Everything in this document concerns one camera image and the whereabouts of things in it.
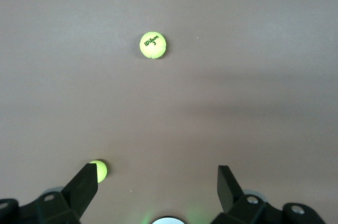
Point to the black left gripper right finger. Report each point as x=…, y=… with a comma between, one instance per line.
x=228, y=189

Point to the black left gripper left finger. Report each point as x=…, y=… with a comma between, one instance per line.
x=82, y=189

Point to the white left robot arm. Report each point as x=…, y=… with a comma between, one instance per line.
x=169, y=221

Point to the yellow-green tennis ball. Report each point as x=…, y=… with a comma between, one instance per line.
x=102, y=171
x=153, y=49

